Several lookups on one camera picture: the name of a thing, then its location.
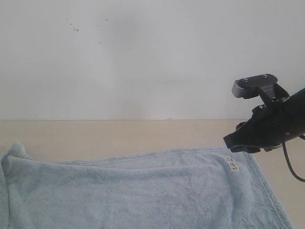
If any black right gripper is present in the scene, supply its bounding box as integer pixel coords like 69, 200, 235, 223
224, 104, 290, 153

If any light blue terry towel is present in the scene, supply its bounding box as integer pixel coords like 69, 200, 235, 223
0, 143, 293, 229

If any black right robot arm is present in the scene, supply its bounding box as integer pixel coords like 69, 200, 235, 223
224, 89, 305, 154

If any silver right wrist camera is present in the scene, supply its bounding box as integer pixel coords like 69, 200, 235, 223
232, 73, 290, 105

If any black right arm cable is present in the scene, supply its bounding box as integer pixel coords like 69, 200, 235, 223
282, 135, 305, 181

